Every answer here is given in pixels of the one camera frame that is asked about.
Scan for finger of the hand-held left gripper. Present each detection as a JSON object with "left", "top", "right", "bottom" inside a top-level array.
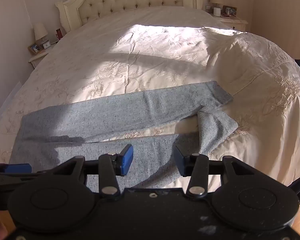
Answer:
[{"left": 0, "top": 162, "right": 33, "bottom": 178}]

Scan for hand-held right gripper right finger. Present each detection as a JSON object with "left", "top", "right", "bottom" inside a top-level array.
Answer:
[{"left": 174, "top": 145, "right": 263, "bottom": 197}]

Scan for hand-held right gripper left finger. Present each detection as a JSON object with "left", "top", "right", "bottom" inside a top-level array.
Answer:
[{"left": 47, "top": 144, "right": 134, "bottom": 197}]

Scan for grey-blue pants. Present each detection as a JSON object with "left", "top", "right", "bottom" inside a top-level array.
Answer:
[{"left": 9, "top": 80, "right": 238, "bottom": 189}]

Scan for cream embroidered bedspread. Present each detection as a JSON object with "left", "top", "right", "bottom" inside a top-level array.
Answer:
[{"left": 0, "top": 5, "right": 300, "bottom": 188}]

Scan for cream nightstand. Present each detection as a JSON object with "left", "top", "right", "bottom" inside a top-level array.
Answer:
[
  {"left": 205, "top": 11, "right": 249, "bottom": 32},
  {"left": 28, "top": 44, "right": 58, "bottom": 68}
]

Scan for wooden photo frame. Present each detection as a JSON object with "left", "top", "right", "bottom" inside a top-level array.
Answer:
[{"left": 28, "top": 43, "right": 42, "bottom": 54}]

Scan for dark photo frame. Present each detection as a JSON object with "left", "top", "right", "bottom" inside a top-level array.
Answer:
[{"left": 222, "top": 5, "right": 238, "bottom": 16}]

